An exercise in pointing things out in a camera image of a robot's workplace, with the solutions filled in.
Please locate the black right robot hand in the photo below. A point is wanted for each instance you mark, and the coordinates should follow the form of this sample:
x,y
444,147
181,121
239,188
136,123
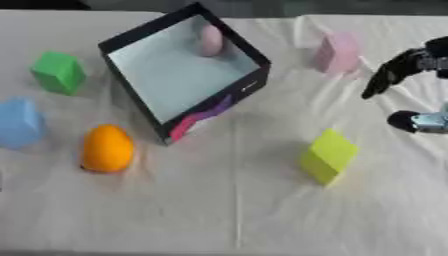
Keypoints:
x,y
396,71

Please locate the black box with white inside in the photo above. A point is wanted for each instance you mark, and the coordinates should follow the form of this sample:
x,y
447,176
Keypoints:
x,y
175,76

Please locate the pink block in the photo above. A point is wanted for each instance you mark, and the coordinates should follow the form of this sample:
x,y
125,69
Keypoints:
x,y
338,52

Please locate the yellow-green block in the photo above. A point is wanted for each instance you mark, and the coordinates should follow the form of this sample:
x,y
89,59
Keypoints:
x,y
328,156

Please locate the pale pink egg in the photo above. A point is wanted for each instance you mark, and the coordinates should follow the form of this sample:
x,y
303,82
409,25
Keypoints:
x,y
209,40

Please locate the orange egg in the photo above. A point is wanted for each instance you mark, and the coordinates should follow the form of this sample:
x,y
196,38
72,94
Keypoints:
x,y
107,149

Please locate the green block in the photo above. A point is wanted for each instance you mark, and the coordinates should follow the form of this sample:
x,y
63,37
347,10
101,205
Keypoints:
x,y
57,72

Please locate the blue block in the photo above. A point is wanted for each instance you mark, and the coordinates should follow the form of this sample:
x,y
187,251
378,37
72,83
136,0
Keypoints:
x,y
20,122

